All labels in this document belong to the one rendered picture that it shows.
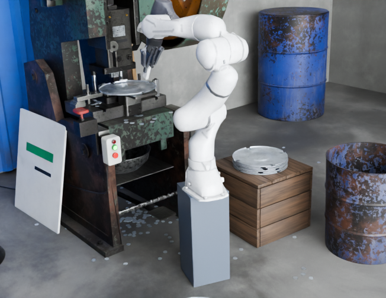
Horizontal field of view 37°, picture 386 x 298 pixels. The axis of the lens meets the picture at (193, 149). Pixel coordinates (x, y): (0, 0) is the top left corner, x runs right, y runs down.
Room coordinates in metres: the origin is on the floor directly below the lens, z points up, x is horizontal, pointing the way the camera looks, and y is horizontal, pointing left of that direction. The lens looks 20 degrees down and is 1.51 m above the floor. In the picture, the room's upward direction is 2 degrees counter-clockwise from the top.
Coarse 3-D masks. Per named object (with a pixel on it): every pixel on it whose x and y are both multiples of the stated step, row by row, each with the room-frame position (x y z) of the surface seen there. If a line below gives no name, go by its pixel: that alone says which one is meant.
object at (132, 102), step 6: (120, 96) 2.83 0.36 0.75; (126, 96) 2.79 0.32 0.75; (132, 96) 2.70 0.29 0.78; (138, 96) 2.69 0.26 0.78; (144, 96) 2.72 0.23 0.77; (120, 102) 2.83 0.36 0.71; (126, 102) 2.79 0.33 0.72; (132, 102) 2.81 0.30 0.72; (138, 102) 2.83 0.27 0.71; (126, 108) 2.79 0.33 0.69; (132, 108) 2.81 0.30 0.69; (138, 108) 2.83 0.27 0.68; (126, 114) 2.79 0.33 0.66; (132, 114) 2.81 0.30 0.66
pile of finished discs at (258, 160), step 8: (240, 152) 2.89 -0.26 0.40; (248, 152) 2.89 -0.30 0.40; (256, 152) 2.87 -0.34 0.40; (264, 152) 2.87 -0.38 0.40; (272, 152) 2.88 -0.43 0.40; (280, 152) 2.87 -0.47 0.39; (240, 160) 2.77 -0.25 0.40; (248, 160) 2.77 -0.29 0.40; (256, 160) 2.76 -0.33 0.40; (264, 160) 2.76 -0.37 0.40; (272, 160) 2.76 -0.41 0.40; (280, 160) 2.75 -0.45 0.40; (240, 168) 2.73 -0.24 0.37; (248, 168) 2.70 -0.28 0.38; (256, 168) 2.68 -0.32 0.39; (264, 168) 2.68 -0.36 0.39; (272, 168) 2.68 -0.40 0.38; (280, 168) 2.71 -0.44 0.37
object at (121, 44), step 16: (112, 16) 2.88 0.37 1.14; (128, 16) 2.93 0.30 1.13; (112, 32) 2.87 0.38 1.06; (128, 32) 2.93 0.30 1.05; (96, 48) 2.93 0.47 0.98; (112, 48) 2.85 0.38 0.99; (128, 48) 2.90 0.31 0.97; (96, 64) 2.94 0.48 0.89; (112, 64) 2.86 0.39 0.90; (128, 64) 2.89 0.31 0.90
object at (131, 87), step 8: (128, 80) 3.00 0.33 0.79; (136, 80) 3.00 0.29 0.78; (144, 80) 2.98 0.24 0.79; (104, 88) 2.87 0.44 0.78; (112, 88) 2.86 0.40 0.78; (120, 88) 2.83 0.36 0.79; (128, 88) 2.83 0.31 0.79; (136, 88) 2.83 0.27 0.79; (144, 88) 2.84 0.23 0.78; (152, 88) 2.83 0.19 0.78
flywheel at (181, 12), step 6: (174, 0) 3.13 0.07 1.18; (180, 0) 3.11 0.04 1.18; (186, 0) 3.05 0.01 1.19; (192, 0) 2.96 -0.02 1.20; (198, 0) 2.92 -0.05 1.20; (174, 6) 3.13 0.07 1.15; (180, 6) 3.09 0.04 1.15; (186, 6) 3.05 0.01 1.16; (192, 6) 2.96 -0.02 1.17; (198, 6) 2.92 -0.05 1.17; (180, 12) 3.09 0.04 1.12; (186, 12) 3.05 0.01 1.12; (192, 12) 2.96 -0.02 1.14; (174, 36) 3.08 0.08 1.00
